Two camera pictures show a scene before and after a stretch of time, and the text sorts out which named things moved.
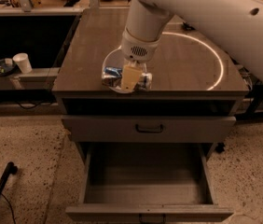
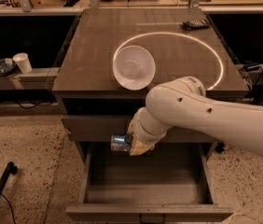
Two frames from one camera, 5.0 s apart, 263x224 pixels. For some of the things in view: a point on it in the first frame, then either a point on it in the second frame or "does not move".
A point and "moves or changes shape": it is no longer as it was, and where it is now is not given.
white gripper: (136, 50) -> (141, 131)
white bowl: (116, 59) moves or changes shape
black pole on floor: (10, 169) does not move
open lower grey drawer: (147, 183) does not move
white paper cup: (22, 61) does not move
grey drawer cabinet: (190, 105) does not move
